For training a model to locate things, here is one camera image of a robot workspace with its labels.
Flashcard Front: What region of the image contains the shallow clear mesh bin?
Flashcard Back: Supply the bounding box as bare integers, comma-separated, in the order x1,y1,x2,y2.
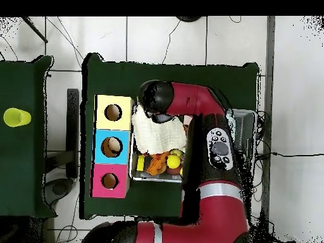
128,103,256,184

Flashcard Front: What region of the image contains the yellow smiley ball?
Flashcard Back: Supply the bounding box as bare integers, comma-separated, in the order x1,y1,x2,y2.
166,154,182,170

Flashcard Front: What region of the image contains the yellow-green plastic cup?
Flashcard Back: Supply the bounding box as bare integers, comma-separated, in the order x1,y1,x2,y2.
3,107,32,128

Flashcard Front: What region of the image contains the black panel on stand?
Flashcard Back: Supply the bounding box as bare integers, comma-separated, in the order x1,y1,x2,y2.
44,88,81,201

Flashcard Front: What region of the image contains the wooden box with three holes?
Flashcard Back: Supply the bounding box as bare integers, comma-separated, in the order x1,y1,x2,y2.
90,94,135,199

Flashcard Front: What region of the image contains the orange building block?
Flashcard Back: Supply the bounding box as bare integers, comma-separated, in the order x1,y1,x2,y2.
146,153,169,176

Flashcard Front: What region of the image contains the dark green table cloth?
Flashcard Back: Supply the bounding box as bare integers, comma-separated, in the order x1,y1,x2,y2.
80,53,261,221

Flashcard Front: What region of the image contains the small yellow block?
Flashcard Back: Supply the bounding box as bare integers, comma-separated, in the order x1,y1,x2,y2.
136,154,146,172

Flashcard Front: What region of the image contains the black round base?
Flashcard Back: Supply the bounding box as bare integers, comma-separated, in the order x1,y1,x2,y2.
175,16,203,23

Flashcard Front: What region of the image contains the side table with green cloth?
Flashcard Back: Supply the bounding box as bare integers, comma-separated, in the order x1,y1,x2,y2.
0,55,56,218

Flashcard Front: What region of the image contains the cream waffle cloth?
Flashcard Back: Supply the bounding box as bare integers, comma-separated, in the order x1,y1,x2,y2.
131,103,187,155

